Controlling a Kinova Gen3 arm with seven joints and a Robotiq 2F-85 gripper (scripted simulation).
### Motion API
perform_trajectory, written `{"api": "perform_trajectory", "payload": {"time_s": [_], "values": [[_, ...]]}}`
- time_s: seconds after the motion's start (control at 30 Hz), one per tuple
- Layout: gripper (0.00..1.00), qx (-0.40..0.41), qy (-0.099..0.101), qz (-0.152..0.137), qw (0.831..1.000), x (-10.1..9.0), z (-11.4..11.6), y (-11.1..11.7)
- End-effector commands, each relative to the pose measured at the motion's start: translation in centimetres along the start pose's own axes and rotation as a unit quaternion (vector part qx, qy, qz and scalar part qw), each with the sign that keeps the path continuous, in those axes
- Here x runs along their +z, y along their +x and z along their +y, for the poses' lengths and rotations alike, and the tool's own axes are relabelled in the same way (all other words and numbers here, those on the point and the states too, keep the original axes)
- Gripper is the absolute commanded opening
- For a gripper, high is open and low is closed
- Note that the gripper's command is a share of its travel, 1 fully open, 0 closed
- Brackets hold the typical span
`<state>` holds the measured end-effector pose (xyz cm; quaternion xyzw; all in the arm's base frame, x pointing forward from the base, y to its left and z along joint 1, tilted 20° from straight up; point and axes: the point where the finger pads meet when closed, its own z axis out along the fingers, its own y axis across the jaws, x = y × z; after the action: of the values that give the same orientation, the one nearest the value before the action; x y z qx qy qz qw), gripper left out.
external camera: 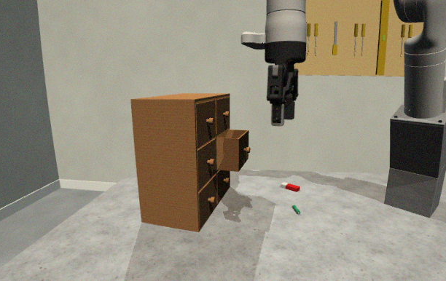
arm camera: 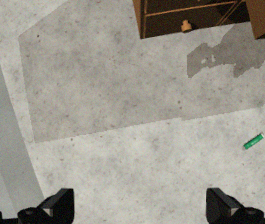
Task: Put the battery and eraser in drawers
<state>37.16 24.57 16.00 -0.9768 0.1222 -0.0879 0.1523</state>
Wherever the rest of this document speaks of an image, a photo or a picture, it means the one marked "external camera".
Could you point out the brown wooden chest of drawers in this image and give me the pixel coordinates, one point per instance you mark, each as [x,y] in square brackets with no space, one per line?
[165,142]

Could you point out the green aaa battery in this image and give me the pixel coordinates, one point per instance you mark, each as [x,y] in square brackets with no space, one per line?
[296,209]

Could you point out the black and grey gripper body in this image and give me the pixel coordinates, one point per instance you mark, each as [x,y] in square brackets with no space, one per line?
[285,53]

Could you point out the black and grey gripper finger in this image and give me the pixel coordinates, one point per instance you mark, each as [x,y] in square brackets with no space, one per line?
[289,104]
[277,96]

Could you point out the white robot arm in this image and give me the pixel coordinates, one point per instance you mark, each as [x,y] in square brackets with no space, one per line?
[424,54]

